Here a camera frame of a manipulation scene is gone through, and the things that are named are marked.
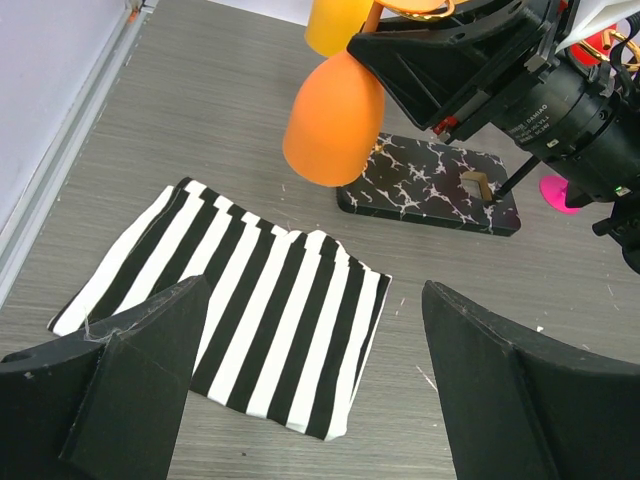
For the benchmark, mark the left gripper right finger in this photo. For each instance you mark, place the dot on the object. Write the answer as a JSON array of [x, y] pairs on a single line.
[[520, 405]]

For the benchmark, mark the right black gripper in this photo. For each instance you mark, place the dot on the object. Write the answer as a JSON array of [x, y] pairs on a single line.
[[549, 104]]

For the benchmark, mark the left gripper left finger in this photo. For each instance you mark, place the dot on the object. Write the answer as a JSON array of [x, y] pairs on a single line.
[[105, 402]]

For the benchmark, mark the yellow plastic wine glass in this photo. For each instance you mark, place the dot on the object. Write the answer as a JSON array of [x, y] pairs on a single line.
[[332, 23]]

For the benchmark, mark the orange plastic wine glass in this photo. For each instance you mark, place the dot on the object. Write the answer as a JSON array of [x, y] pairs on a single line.
[[339, 109]]

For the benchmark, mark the gold wine glass rack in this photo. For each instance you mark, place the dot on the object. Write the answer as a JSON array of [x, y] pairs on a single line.
[[461, 185]]

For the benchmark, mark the pink plastic wine glass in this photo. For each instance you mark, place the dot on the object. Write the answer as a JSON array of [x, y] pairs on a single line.
[[553, 190]]

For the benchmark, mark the red plastic wine glass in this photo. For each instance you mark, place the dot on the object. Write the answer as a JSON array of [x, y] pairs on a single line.
[[598, 48]]

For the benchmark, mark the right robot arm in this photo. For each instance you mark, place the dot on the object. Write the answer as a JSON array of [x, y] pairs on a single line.
[[617, 185]]

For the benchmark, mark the black white striped cloth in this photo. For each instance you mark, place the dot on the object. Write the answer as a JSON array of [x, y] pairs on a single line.
[[291, 317]]

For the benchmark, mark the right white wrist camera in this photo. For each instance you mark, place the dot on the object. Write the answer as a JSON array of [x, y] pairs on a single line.
[[594, 16]]

